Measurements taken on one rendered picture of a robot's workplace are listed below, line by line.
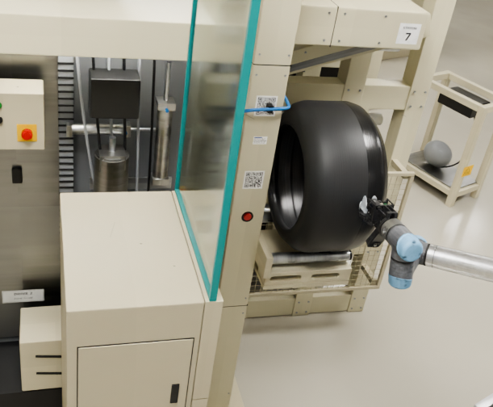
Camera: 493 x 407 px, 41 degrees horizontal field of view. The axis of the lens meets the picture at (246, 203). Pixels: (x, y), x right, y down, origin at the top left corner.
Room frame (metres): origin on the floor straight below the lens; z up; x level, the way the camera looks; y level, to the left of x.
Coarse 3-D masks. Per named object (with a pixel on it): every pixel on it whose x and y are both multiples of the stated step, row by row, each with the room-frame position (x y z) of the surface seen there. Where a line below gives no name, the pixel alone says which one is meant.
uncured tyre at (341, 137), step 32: (288, 128) 2.50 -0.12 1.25; (320, 128) 2.14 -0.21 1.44; (352, 128) 2.17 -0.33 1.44; (288, 160) 2.51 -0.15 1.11; (320, 160) 2.05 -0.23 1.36; (352, 160) 2.07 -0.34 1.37; (384, 160) 2.13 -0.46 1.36; (288, 192) 2.44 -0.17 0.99; (320, 192) 1.99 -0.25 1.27; (352, 192) 2.01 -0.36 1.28; (384, 192) 2.08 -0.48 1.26; (288, 224) 2.30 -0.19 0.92; (320, 224) 1.97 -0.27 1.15; (352, 224) 2.01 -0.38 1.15
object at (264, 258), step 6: (264, 240) 2.12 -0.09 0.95; (258, 246) 2.10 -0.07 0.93; (264, 246) 2.08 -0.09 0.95; (258, 252) 2.09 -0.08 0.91; (264, 252) 2.04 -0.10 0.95; (270, 252) 2.05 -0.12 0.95; (258, 258) 2.08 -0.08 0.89; (264, 258) 2.03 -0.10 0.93; (270, 258) 2.01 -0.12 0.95; (258, 264) 2.07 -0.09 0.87; (264, 264) 2.02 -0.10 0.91; (270, 264) 2.01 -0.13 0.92; (264, 270) 2.01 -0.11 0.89; (270, 270) 2.01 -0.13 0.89; (264, 276) 2.01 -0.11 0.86
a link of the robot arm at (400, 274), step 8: (392, 264) 1.71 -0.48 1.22; (400, 264) 1.69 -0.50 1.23; (408, 264) 1.69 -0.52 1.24; (416, 264) 1.75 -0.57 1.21; (392, 272) 1.70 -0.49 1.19; (400, 272) 1.69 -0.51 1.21; (408, 272) 1.69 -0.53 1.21; (392, 280) 1.70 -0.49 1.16; (400, 280) 1.69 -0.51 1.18; (408, 280) 1.69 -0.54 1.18; (400, 288) 1.69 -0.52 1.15
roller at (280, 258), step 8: (280, 256) 2.07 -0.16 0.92; (288, 256) 2.08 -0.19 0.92; (296, 256) 2.09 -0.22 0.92; (304, 256) 2.10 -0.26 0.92; (312, 256) 2.11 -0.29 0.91; (320, 256) 2.12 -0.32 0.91; (328, 256) 2.13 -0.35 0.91; (336, 256) 2.14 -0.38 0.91; (344, 256) 2.15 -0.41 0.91; (352, 256) 2.17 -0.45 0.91
